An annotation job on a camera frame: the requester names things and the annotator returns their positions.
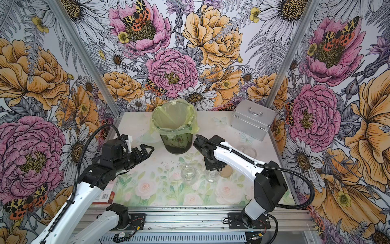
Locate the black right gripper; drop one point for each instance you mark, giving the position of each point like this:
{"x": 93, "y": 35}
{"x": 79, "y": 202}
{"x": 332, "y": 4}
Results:
{"x": 208, "y": 166}

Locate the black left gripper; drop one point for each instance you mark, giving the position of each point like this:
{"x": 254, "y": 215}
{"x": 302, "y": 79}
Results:
{"x": 138, "y": 158}

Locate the glass jar beige lid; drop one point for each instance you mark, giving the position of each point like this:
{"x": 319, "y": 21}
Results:
{"x": 249, "y": 151}
{"x": 212, "y": 176}

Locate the glass jar orange lid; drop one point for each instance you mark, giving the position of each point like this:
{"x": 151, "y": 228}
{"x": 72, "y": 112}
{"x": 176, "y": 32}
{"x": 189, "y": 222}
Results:
{"x": 189, "y": 175}

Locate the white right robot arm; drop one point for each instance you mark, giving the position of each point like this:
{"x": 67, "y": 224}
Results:
{"x": 268, "y": 181}

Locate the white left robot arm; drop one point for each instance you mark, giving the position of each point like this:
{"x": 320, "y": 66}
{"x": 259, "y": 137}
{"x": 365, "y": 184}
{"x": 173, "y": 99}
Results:
{"x": 116, "y": 156}

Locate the black mesh waste bin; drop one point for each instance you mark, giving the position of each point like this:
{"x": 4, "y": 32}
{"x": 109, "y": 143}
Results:
{"x": 178, "y": 144}

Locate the green plastic bin liner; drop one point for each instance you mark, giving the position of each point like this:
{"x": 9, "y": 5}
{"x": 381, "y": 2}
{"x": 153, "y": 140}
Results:
{"x": 174, "y": 118}

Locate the pink red packet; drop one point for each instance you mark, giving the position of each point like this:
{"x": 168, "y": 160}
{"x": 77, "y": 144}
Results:
{"x": 108, "y": 194}

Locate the silver metal case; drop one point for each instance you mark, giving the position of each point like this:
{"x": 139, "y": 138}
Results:
{"x": 252, "y": 119}

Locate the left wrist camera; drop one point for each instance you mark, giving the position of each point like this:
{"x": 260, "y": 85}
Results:
{"x": 127, "y": 140}

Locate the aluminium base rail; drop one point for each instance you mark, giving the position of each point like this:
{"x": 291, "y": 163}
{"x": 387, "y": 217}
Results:
{"x": 178, "y": 224}

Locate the aluminium frame post left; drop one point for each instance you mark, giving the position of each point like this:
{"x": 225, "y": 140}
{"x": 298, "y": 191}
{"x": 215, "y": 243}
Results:
{"x": 61, "y": 14}

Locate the aluminium frame post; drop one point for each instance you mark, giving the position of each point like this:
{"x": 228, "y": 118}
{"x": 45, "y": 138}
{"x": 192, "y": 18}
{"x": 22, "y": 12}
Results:
{"x": 295, "y": 43}
{"x": 61, "y": 14}

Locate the aluminium frame post right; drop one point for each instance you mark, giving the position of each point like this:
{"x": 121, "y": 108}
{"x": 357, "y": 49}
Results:
{"x": 295, "y": 43}

